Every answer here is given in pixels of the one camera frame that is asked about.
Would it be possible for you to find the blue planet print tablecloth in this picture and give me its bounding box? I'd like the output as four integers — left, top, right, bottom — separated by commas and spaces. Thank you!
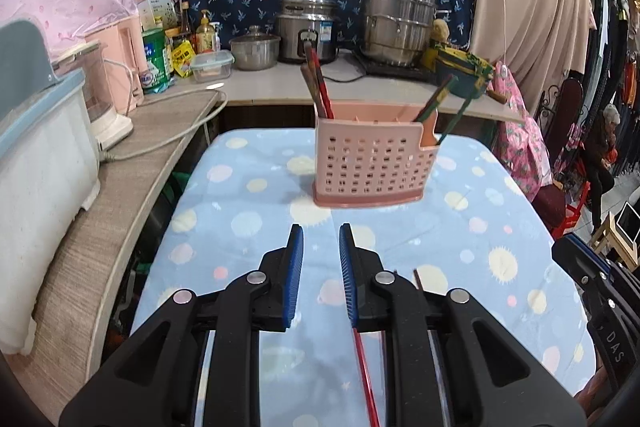
127, 129, 598, 427

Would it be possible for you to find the stacked steel steamer pot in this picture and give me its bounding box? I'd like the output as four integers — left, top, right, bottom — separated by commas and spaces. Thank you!
361, 0, 448, 68

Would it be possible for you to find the white appliance with clear top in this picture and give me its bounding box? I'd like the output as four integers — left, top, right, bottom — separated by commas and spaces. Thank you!
52, 41, 135, 151

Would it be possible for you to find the glass container with green lid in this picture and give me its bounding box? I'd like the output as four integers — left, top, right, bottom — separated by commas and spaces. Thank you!
190, 51, 235, 84

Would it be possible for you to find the blue basin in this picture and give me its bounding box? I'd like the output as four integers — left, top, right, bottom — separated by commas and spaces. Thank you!
432, 44, 496, 100

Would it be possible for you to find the white carton box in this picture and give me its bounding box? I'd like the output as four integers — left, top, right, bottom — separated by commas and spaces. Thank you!
137, 0, 178, 32

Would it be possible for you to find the green can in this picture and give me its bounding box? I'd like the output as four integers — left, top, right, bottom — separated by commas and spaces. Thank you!
141, 28, 173, 95

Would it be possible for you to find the rack of hanging clothes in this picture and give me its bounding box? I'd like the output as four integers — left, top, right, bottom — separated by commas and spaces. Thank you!
575, 0, 640, 108

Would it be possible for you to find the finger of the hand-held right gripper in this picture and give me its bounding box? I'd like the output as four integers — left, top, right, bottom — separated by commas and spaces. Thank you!
565, 234, 640, 303
551, 237, 621, 323

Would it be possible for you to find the white power cord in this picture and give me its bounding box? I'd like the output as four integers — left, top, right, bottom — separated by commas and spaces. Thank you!
100, 89, 228, 165

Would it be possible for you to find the curved wood-grain counter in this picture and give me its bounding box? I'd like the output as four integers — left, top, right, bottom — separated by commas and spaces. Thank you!
10, 89, 228, 413

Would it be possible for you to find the dark chair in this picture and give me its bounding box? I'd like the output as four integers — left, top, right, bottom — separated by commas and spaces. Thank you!
532, 77, 586, 228

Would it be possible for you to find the white and blue plastic tub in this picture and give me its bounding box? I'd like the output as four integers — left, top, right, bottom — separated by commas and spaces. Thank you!
0, 19, 101, 355

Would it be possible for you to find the pink electric kettle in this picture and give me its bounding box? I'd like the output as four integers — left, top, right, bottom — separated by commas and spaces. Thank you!
92, 26, 146, 115

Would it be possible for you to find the small pot with glass lid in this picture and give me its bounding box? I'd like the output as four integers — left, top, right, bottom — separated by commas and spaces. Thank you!
230, 26, 282, 71

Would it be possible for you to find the pale counter board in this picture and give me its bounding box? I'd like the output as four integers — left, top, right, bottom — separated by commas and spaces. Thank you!
145, 52, 526, 122

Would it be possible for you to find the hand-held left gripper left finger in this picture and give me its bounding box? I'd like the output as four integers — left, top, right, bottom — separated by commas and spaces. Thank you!
60, 224, 304, 427

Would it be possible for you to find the pink floral cloth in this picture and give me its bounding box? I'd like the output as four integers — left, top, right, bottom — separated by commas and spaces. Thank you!
492, 62, 556, 202

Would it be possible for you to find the yellow dish soap bottle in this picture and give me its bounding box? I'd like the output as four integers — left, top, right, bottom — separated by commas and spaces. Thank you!
196, 10, 221, 54

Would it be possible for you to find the pink perforated utensil holder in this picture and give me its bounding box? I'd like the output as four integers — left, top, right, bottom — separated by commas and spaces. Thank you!
313, 102, 440, 208

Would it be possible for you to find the small wooden stool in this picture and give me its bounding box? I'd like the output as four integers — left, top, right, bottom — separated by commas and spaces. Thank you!
592, 212, 640, 268

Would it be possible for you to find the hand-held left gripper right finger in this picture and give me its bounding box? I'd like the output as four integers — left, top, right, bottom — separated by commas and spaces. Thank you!
339, 223, 586, 427

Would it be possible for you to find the white tablet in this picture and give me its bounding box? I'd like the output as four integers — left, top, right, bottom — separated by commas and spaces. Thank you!
615, 202, 640, 248

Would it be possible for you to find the red plastic stool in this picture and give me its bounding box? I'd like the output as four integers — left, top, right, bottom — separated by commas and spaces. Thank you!
550, 157, 591, 240

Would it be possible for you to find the yellow snack packet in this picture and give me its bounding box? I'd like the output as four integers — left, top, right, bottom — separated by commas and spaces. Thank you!
171, 43, 196, 78

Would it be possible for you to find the brown wooden chopstick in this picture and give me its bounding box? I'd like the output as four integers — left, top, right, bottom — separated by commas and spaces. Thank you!
303, 43, 330, 118
299, 64, 325, 118

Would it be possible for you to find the black induction cooker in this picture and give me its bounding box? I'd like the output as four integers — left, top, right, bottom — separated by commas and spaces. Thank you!
356, 48, 436, 82

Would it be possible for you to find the person's right hand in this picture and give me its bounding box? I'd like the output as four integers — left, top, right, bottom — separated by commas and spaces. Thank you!
574, 374, 618, 427

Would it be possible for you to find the steel rice cooker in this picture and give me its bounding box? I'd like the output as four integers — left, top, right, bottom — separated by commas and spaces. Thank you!
276, 0, 341, 65

